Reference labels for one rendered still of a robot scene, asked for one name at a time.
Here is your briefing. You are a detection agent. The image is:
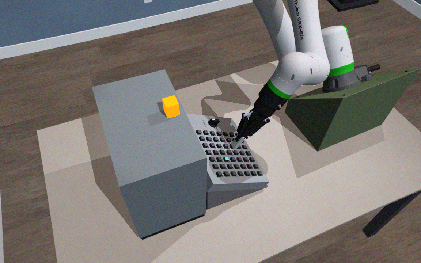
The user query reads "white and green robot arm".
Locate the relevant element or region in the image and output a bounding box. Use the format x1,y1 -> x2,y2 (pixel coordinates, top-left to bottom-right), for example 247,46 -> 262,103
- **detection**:
252,0 -> 380,110

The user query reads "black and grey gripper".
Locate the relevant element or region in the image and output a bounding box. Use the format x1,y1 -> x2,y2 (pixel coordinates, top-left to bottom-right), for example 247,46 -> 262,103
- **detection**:
231,98 -> 276,149

